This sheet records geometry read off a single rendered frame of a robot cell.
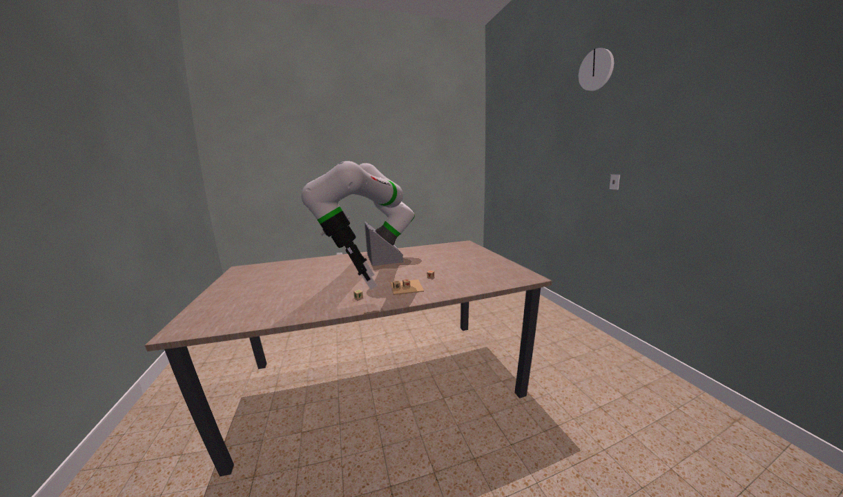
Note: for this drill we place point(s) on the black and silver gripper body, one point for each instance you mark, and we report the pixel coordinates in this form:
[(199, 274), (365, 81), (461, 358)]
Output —
[(344, 237)]

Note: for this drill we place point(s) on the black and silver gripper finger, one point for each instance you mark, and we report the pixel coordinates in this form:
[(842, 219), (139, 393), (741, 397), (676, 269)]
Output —
[(359, 265), (366, 264)]

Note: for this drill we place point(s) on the tan square mat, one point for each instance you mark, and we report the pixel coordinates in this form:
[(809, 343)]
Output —
[(415, 286)]

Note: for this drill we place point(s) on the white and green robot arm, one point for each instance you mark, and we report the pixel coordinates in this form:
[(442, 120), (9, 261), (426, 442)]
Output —
[(321, 197)]

